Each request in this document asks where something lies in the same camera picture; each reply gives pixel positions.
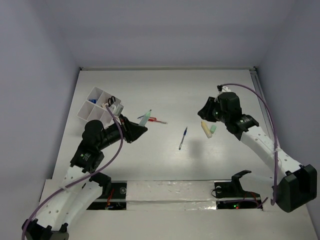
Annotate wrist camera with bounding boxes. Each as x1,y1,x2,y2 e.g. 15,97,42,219
109,104,124,117
217,85,231,94

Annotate red gel pen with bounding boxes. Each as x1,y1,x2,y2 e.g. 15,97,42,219
148,120,168,125

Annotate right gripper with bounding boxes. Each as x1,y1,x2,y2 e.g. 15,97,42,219
197,96,230,124

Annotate green highlighter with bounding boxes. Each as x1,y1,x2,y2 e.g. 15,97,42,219
138,109,152,127

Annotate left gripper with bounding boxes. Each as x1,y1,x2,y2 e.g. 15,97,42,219
97,113,147,150

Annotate blue ballpoint pen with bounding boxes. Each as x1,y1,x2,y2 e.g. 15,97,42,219
178,127,188,151

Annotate yellow highlighter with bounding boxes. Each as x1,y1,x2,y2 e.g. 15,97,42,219
201,120,212,139

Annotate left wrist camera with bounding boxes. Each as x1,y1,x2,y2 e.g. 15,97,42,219
109,104,124,117

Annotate black handled scissors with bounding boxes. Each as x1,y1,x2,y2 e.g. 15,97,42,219
107,95,116,106

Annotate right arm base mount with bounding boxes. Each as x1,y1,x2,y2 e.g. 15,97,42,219
211,170,263,210

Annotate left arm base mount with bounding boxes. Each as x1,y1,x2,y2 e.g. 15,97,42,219
87,172,127,211

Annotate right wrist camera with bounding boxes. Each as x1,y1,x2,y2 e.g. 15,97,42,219
217,85,231,94

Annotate green highlighter cap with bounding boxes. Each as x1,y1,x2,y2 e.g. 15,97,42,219
209,125,217,134

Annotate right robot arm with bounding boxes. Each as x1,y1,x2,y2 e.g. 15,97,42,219
197,91,318,213

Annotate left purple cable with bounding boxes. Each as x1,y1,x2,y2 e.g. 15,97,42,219
21,104,125,240

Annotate blue correction fluid bottle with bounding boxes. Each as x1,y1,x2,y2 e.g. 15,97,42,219
88,99,98,104

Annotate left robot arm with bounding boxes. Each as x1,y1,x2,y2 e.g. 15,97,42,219
21,115,148,240

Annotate aluminium side rail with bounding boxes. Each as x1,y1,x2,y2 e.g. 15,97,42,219
249,67,291,178

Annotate white compartment organizer box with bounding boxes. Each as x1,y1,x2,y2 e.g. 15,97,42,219
76,86,122,128

